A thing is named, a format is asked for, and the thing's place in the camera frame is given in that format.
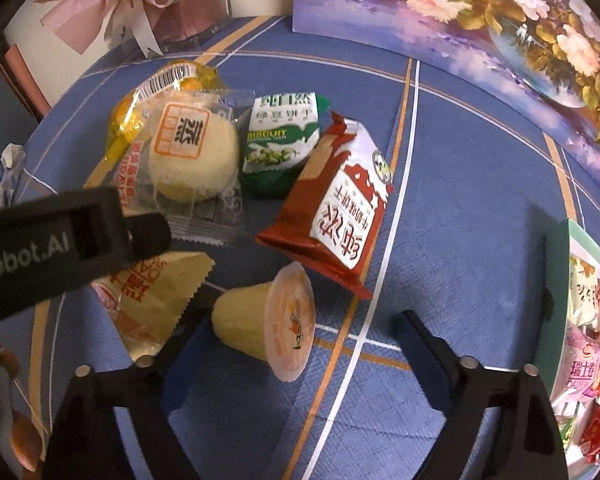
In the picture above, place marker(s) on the green white biscuit packet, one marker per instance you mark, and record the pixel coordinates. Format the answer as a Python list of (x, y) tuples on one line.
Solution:
[(280, 150)]

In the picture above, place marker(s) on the flower painting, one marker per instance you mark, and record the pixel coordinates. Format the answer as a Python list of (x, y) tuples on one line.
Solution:
[(480, 25)]

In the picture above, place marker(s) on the brown red biscuit packet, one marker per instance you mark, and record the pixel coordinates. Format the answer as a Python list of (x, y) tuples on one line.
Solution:
[(330, 210)]

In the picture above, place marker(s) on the yellow clear snack packet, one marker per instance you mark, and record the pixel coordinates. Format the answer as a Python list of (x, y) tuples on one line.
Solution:
[(125, 115)]

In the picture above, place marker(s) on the crumpled blue white wrapper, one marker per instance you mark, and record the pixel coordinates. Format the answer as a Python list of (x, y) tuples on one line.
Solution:
[(0, 180)]

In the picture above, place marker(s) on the pink roll cake packet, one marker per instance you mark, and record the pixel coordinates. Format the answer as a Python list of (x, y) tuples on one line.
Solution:
[(577, 375)]

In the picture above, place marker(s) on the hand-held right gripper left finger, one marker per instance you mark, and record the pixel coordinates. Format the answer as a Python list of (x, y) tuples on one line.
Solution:
[(190, 355)]

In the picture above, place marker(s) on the white tray teal rim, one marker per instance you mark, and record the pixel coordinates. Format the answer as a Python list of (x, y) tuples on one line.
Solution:
[(552, 310)]

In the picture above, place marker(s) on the clear packet white bun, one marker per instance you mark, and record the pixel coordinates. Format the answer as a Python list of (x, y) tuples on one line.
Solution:
[(195, 160)]

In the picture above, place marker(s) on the yellow jelly cup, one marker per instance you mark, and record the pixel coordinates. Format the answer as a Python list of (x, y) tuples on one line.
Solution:
[(245, 320)]

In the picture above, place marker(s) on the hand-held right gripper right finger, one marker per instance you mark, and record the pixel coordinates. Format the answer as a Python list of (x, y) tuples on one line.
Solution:
[(430, 355)]

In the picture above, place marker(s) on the brown framed dark furniture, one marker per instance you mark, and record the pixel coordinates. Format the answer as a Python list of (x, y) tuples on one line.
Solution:
[(22, 80)]

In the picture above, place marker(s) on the yellow orange roll packet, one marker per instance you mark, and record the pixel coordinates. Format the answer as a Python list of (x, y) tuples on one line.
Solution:
[(150, 295)]

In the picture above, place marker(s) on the cream white snack packet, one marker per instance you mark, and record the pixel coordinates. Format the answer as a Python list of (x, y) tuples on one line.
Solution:
[(585, 295)]

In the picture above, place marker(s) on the person's left hand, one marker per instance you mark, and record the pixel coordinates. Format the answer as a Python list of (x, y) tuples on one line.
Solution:
[(27, 440)]

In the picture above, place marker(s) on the red flower print packet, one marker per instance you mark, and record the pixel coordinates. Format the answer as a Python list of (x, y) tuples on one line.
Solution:
[(599, 435)]

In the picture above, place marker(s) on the green cow print packet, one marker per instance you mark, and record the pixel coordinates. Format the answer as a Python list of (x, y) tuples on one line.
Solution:
[(567, 432)]

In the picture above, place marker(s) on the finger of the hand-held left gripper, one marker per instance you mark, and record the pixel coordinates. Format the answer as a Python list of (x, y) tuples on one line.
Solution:
[(150, 237)]

